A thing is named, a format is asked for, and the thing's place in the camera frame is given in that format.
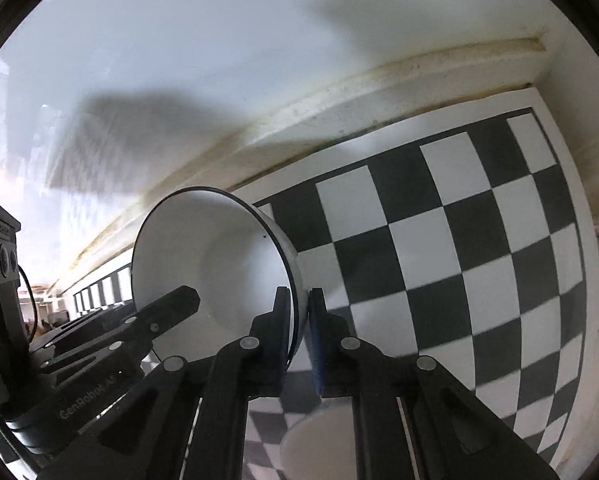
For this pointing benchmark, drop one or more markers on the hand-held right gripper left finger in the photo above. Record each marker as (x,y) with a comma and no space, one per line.
(274,330)

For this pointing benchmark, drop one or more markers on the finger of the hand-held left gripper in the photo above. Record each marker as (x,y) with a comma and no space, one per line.
(99,317)
(174,307)

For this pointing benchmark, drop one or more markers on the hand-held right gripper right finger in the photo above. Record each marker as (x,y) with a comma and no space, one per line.
(317,345)

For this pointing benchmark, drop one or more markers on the white bowl dark rim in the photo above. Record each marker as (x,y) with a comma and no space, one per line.
(204,270)

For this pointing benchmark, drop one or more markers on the plain white bowl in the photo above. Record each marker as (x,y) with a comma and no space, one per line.
(324,445)

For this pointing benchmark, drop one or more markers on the black white checkered tablecloth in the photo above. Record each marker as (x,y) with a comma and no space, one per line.
(429,240)

